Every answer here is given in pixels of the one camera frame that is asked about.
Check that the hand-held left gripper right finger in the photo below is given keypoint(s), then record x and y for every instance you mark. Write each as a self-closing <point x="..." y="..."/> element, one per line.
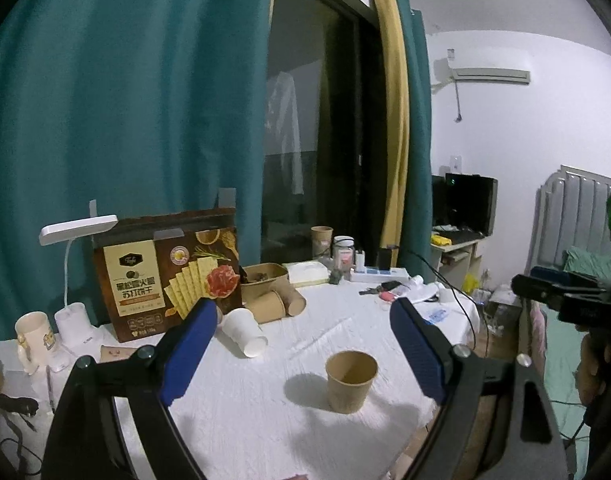
<point x="419" y="350"/>

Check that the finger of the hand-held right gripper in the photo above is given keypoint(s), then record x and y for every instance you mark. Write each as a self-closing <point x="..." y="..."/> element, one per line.
<point x="535" y="287"/>
<point x="560" y="275"/>

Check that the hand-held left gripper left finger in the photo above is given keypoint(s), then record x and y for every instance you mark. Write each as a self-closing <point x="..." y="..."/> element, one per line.
<point x="188" y="352"/>

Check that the white paper cup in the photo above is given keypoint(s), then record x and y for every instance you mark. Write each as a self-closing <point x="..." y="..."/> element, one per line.
<point x="243" y="332"/>

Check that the brown paper cup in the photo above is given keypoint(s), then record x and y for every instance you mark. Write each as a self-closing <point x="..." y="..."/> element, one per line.
<point x="295" y="300"/>
<point x="265" y="306"/>
<point x="350" y="382"/>
<point x="321" y="242"/>

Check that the person's right hand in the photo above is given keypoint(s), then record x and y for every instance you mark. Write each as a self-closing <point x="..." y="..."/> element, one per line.
<point x="593" y="365"/>

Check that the green pillow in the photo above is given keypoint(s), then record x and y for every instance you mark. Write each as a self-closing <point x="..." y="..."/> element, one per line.
<point x="588" y="262"/>

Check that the white plastic bag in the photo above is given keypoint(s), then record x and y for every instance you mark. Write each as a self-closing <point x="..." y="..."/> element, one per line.
<point x="433" y="312"/>

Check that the pink small item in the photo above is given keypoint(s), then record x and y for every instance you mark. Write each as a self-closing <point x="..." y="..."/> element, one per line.
<point x="386" y="296"/>

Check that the grey padded headboard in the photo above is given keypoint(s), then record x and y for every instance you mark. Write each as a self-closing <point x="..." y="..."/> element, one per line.
<point x="570" y="210"/>

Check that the tan card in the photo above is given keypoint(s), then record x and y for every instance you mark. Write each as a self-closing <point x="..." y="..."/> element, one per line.
<point x="116" y="353"/>

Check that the beige computer desk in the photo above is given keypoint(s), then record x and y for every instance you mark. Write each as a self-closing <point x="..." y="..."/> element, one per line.
<point x="465" y="255"/>

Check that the bunch of keys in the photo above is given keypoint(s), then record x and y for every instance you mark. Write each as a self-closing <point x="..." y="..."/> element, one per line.
<point x="369" y="290"/>

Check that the brown cracker box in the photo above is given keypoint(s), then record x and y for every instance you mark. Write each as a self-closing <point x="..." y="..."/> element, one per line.
<point x="150" y="280"/>

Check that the white power strip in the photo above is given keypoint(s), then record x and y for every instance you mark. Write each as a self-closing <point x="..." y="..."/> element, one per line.
<point x="380" y="275"/>

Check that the green bed sheet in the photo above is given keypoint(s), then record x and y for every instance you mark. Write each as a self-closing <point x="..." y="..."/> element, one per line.
<point x="560" y="385"/>

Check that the white tablecloth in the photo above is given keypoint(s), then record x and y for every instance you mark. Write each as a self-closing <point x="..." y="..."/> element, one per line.
<point x="285" y="350"/>

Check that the black box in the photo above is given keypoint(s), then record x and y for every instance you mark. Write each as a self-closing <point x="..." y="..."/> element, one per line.
<point x="388" y="257"/>

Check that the brown paper bowl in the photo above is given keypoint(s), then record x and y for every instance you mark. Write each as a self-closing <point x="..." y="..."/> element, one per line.
<point x="263" y="280"/>

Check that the black monitor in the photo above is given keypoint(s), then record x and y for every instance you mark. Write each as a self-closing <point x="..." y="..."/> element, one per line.
<point x="468" y="205"/>

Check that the small white bottle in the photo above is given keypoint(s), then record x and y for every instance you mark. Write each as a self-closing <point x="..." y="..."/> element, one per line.
<point x="360" y="260"/>

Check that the glass jar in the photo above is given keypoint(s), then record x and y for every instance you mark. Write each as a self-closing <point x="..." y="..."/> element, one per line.
<point x="343" y="255"/>

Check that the white flat box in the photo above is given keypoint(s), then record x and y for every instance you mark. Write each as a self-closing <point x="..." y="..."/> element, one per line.
<point x="308" y="272"/>

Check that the pen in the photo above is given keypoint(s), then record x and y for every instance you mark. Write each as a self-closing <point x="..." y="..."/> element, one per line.
<point x="50" y="390"/>

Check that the white cartoon mug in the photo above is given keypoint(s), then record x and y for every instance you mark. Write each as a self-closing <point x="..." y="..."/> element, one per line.
<point x="32" y="332"/>

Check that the white desk lamp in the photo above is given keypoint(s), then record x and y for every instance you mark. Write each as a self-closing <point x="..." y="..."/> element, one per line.
<point x="75" y="227"/>

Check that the narrow teal curtain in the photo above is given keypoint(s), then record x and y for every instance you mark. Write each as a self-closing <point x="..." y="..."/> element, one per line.
<point x="419" y="135"/>

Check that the white air conditioner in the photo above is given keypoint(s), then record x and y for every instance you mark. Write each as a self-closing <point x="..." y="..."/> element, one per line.
<point x="490" y="76"/>

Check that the yellow curtain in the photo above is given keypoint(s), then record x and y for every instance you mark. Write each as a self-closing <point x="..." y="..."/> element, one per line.
<point x="393" y="110"/>

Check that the sliding glass door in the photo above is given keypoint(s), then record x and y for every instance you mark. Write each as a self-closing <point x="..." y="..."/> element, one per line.
<point x="330" y="135"/>

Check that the hanging white garment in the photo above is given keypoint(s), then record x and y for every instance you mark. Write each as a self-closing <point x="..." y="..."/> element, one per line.
<point x="285" y="130"/>

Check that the wide teal curtain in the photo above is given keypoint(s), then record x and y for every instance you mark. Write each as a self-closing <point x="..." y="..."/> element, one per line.
<point x="125" y="110"/>

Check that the white wall socket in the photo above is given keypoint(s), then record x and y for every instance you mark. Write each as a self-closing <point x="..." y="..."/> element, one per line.
<point x="455" y="162"/>

